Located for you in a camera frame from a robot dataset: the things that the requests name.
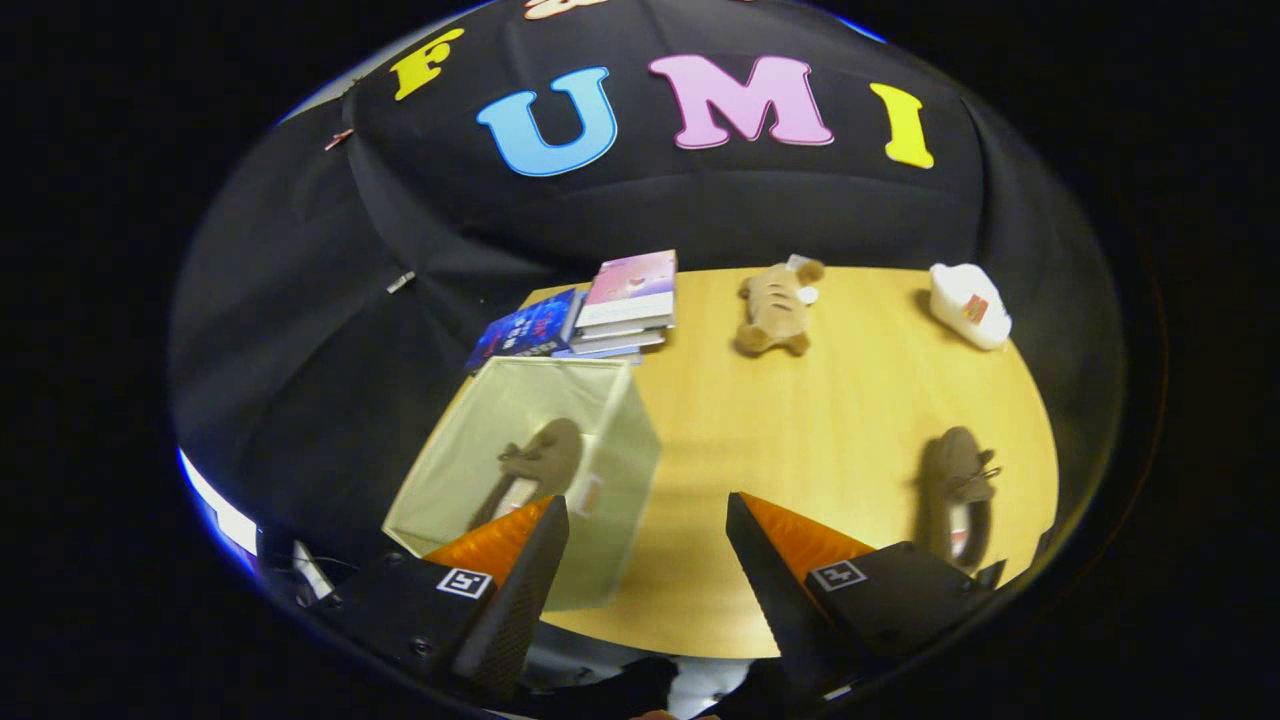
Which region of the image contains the brown suede shoe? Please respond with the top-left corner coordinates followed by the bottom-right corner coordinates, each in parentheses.
top-left (470, 418), bottom-right (586, 531)
top-left (918, 427), bottom-right (1003, 573)

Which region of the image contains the white plush toy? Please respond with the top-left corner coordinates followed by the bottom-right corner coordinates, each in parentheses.
top-left (928, 262), bottom-right (1013, 351)

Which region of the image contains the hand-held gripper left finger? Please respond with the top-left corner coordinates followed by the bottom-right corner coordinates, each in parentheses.
top-left (320, 495), bottom-right (571, 701)

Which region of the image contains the light blue book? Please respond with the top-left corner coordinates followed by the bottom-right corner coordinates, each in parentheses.
top-left (552, 338), bottom-right (666, 363)

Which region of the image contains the brown striped plush toy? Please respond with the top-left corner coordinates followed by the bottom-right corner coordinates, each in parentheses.
top-left (735, 258), bottom-right (827, 358)

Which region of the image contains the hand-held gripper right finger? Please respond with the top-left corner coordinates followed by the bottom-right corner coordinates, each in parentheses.
top-left (726, 492), bottom-right (1006, 691)

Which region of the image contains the pale green fabric storage box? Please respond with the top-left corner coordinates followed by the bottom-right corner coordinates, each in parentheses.
top-left (383, 357), bottom-right (663, 613)

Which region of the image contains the black backdrop cloth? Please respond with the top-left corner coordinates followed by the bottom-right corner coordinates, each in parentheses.
top-left (170, 0), bottom-right (1126, 601)

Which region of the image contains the grey book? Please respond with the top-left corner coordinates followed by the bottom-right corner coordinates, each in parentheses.
top-left (575, 318), bottom-right (673, 347)

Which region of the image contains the pink cover book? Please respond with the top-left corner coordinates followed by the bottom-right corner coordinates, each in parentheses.
top-left (577, 250), bottom-right (678, 329)

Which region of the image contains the dark blue book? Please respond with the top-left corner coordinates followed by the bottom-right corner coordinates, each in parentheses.
top-left (465, 288), bottom-right (581, 373)

